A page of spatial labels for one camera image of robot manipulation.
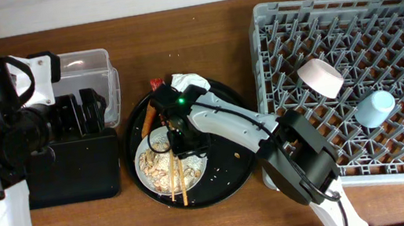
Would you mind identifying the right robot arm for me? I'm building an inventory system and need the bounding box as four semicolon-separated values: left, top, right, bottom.
149;84;369;226

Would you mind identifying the clear plastic bin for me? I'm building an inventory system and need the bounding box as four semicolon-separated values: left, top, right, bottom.
53;49;121;128

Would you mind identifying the crumpled white napkin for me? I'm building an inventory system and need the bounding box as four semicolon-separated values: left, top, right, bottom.
171;73;211;92

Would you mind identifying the round black tray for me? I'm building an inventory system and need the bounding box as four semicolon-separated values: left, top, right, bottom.
122;95;256;209

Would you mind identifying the black rectangular tray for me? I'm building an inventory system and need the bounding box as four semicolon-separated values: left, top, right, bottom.
27;128;121;210

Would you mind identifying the pink bowl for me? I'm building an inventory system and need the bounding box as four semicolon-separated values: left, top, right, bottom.
297;58;344;99

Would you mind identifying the white plate with food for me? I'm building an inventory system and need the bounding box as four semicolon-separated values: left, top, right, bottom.
134;137;208;196

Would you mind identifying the red snack wrapper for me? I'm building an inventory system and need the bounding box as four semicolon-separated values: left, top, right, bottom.
150;78;165;91

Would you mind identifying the nut on black tray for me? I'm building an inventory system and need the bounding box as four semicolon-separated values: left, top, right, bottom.
234;152;241;159

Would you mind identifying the light blue cup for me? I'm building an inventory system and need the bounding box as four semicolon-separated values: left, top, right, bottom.
355;90;395;129

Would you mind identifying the orange carrot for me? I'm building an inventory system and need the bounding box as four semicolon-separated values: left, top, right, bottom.
141;103;157;139

